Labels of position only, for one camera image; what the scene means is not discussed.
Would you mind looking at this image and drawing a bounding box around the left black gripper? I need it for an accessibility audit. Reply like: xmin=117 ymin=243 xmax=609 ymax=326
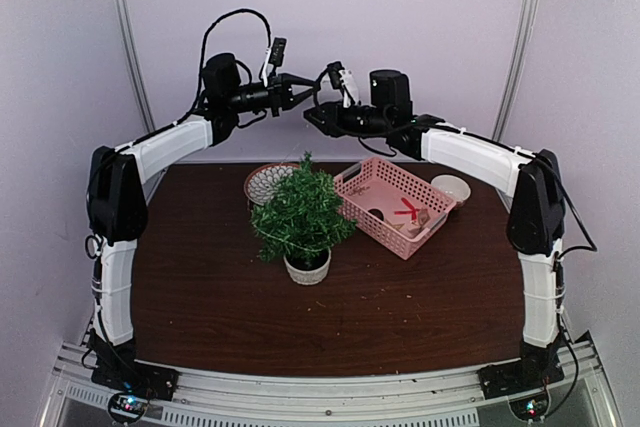
xmin=227 ymin=72 xmax=321 ymax=117

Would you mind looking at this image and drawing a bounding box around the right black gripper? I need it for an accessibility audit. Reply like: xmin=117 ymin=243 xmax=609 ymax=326
xmin=305 ymin=98 xmax=392 ymax=137

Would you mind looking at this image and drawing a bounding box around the small green christmas tree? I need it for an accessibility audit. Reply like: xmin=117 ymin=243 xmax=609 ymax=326
xmin=250 ymin=151 xmax=357 ymax=286

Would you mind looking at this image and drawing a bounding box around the red bauble ornament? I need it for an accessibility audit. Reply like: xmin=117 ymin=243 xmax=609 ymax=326
xmin=368 ymin=208 xmax=385 ymax=221

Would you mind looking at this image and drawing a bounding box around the pink plastic basket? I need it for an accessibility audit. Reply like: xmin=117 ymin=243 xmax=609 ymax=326
xmin=334 ymin=157 xmax=455 ymax=260

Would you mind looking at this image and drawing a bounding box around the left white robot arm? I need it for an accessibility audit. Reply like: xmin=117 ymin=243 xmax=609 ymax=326
xmin=85 ymin=53 xmax=316 ymax=391

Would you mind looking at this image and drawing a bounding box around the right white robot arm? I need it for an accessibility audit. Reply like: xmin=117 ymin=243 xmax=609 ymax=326
xmin=304 ymin=64 xmax=566 ymax=389

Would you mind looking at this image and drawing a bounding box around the flower pattern plate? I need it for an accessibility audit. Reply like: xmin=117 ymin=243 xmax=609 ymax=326
xmin=244 ymin=162 xmax=299 ymax=205

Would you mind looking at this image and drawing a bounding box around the red ribbon bow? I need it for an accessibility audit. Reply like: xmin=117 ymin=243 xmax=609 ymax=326
xmin=394 ymin=197 xmax=421 ymax=221

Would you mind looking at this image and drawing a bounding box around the gold star ornament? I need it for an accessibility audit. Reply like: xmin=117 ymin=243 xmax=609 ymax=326
xmin=385 ymin=220 xmax=405 ymax=231

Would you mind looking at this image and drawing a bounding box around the white ceramic bowl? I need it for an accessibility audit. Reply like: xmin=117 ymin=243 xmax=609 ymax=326
xmin=431 ymin=174 xmax=471 ymax=209

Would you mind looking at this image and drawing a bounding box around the right black cable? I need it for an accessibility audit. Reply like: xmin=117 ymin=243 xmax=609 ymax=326
xmin=309 ymin=64 xmax=396 ymax=156

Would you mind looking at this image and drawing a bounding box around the black cable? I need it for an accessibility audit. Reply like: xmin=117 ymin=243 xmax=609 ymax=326
xmin=309 ymin=64 xmax=396 ymax=156
xmin=189 ymin=9 xmax=275 ymax=113

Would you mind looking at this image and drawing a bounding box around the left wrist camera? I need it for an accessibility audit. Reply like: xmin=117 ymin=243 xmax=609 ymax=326
xmin=260 ymin=37 xmax=287 ymax=86

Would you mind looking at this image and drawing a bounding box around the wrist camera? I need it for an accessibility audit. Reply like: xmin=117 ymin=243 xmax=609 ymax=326
xmin=327 ymin=61 xmax=361 ymax=108
xmin=260 ymin=37 xmax=287 ymax=86

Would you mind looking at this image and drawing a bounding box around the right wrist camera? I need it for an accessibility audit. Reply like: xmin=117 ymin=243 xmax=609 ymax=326
xmin=327 ymin=61 xmax=361 ymax=108

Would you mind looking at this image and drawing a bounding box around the left black cable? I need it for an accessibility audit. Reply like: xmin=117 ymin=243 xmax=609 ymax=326
xmin=189 ymin=9 xmax=275 ymax=113

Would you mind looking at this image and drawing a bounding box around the right aluminium frame post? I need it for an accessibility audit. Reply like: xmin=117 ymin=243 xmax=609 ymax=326
xmin=492 ymin=0 xmax=539 ymax=141

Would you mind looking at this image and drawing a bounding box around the front aluminium rail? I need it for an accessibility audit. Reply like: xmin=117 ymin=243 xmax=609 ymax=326
xmin=35 ymin=341 xmax=623 ymax=426

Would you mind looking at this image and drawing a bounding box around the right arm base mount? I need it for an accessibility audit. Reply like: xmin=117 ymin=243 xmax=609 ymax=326
xmin=477 ymin=360 xmax=565 ymax=423

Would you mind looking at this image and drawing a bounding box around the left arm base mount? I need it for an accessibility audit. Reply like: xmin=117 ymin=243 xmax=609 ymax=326
xmin=81 ymin=328 xmax=179 ymax=426

